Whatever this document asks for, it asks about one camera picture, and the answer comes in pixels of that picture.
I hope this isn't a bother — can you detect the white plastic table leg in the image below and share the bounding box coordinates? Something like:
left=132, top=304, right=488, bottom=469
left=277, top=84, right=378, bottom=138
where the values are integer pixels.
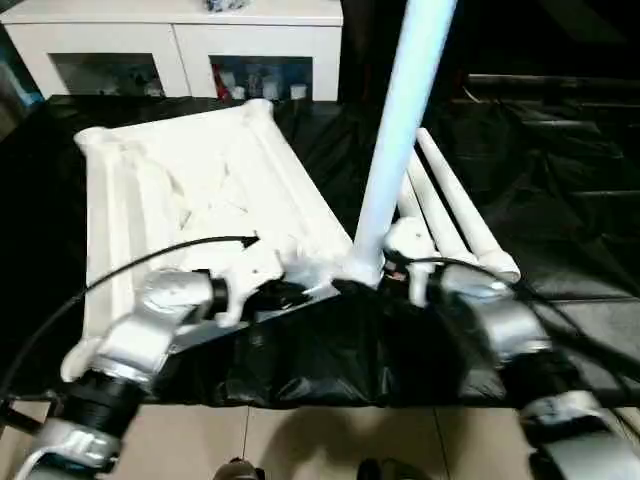
left=414, top=127, right=522, bottom=285
left=396, top=180, right=433, bottom=243
left=344, top=0, right=460, bottom=287
left=404, top=162, right=483, bottom=269

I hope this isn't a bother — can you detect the white plastic table top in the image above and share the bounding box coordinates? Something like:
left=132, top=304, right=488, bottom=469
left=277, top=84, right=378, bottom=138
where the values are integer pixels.
left=60, top=98, right=386, bottom=383

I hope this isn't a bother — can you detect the dark robot left foot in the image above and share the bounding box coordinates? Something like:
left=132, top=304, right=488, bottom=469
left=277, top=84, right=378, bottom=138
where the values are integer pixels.
left=214, top=458, right=264, bottom=480

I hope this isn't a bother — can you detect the dark robot foot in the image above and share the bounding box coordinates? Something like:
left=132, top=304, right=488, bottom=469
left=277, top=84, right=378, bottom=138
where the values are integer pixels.
left=214, top=458, right=264, bottom=480
left=357, top=458, right=422, bottom=480

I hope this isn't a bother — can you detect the black work mat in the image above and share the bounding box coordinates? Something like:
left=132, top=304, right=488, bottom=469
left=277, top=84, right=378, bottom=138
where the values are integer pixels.
left=0, top=92, right=640, bottom=409

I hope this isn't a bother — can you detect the dark robot right foot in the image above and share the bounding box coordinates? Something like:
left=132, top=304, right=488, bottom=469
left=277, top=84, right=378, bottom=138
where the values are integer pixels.
left=357, top=458, right=422, bottom=480

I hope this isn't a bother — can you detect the white glass-door cabinet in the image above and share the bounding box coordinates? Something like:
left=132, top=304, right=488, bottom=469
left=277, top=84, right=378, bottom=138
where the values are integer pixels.
left=0, top=0, right=345, bottom=103

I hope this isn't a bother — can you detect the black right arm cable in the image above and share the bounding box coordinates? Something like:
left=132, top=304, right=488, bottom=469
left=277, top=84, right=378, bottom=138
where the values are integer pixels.
left=398, top=257, right=640, bottom=383

